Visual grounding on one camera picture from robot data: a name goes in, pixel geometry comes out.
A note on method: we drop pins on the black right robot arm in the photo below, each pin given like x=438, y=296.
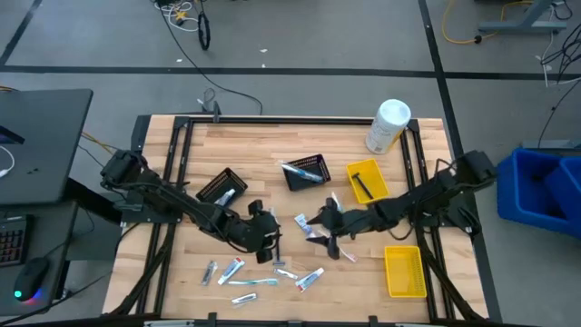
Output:
x=431, y=195

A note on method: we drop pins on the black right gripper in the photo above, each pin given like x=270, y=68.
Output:
x=347, y=222

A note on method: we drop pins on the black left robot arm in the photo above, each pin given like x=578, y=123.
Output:
x=159, y=195

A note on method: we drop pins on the dark screen edge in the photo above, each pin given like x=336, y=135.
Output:
x=9, y=136

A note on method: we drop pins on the black table corner bracket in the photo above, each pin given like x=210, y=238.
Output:
x=140, y=134

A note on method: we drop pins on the red toothbrush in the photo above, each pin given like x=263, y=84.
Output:
x=348, y=255

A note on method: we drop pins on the black computer keyboard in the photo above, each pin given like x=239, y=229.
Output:
x=13, y=240

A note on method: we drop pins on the green wrapped toothbrush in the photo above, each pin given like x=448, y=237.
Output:
x=253, y=282

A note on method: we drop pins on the dark blue disposable razor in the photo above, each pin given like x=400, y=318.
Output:
x=362, y=185
x=278, y=260

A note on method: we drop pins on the white wipes canister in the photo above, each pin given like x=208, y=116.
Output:
x=388, y=125

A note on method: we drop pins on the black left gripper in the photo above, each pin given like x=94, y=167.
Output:
x=256, y=231

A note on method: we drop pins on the black computer mouse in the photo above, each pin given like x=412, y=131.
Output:
x=32, y=277

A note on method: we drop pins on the black lower desk surface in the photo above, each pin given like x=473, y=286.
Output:
x=54, y=227

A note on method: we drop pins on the yellow plastic mesh basket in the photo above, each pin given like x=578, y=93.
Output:
x=377, y=175
x=405, y=272

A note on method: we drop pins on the black plastic mesh basket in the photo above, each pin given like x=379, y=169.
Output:
x=299, y=184
x=218, y=184

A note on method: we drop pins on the black desk top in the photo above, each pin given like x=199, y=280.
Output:
x=45, y=145

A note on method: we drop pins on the black aluminium table frame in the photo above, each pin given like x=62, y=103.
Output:
x=295, y=121

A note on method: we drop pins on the large blue plastic bin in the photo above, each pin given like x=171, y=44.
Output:
x=522, y=200

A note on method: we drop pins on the white travel toothpaste tube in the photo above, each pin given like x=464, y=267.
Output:
x=310, y=280
x=230, y=271
x=224, y=197
x=300, y=220

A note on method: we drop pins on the small blue plastic bin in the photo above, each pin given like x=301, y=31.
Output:
x=567, y=191

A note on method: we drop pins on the grey desk leg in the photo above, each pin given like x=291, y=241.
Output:
x=522, y=26

